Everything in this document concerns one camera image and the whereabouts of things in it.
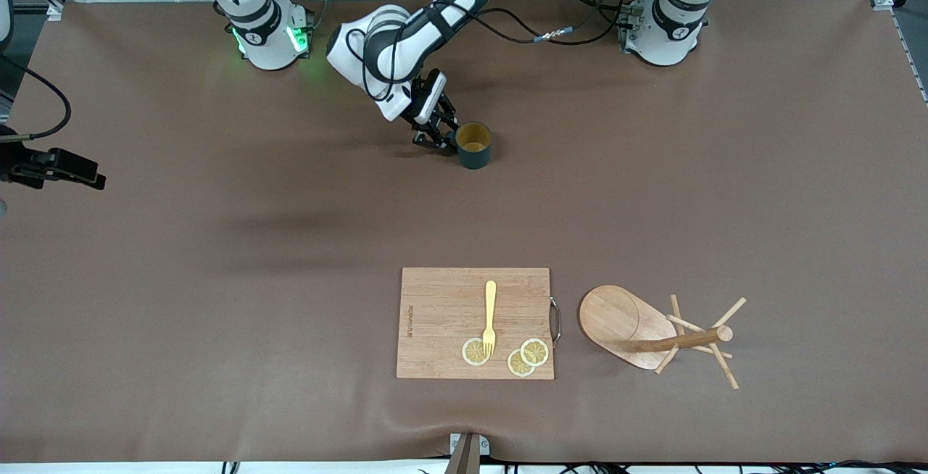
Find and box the dark green mug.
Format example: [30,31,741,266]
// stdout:
[455,122,494,170]

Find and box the wooden mug tree rack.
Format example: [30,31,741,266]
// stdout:
[578,284,747,391]

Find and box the brown table mat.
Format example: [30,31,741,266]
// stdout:
[0,0,928,464]

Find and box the yellow plastic fork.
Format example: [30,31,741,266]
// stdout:
[482,280,498,357]

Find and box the wooden cutting board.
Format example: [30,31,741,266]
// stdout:
[396,267,563,381]

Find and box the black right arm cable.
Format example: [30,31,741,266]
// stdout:
[0,54,72,140]

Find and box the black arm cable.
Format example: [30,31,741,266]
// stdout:
[0,54,72,140]
[347,0,635,101]

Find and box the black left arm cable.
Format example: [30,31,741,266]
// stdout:
[347,0,635,101]

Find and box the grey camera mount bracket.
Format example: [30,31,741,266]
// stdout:
[444,432,491,474]

